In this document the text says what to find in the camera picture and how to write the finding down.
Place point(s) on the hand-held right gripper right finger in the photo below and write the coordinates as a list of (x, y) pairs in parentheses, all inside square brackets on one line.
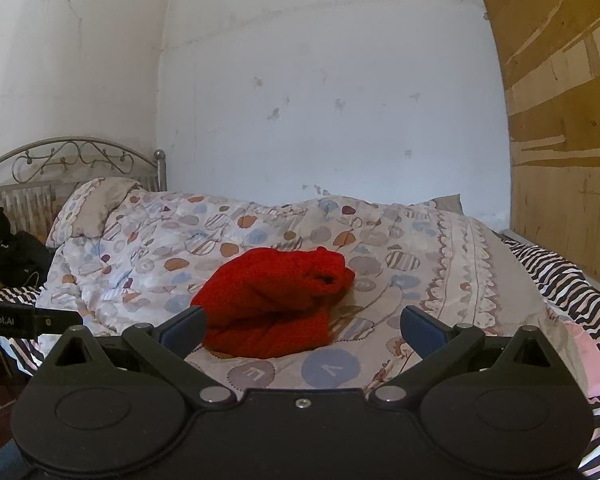
[(420, 327)]

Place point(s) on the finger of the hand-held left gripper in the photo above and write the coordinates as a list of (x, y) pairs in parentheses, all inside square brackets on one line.
[(57, 320)]

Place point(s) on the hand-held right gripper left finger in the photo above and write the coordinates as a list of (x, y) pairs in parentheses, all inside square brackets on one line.
[(185, 329)]

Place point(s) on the red sweater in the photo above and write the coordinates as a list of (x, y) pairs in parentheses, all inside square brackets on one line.
[(265, 300)]

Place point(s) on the black bag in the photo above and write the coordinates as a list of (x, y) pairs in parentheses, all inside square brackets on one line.
[(20, 260)]

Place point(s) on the dotted patterned duvet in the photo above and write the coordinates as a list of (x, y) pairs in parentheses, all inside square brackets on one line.
[(180, 240)]

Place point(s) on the beige patterned pillow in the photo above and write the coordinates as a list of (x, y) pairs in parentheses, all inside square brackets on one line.
[(95, 205)]

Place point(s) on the grey pillow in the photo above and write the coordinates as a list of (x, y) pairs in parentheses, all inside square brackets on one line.
[(447, 203)]

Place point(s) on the ornate metal headboard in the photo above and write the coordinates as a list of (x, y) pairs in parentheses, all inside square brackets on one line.
[(45, 160)]

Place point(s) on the black white striped bed sheet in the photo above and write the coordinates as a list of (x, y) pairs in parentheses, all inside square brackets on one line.
[(580, 285)]

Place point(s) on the pink cloth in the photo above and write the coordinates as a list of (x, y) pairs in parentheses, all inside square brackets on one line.
[(587, 355)]

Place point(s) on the plywood board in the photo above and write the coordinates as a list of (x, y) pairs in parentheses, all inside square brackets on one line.
[(565, 135)]

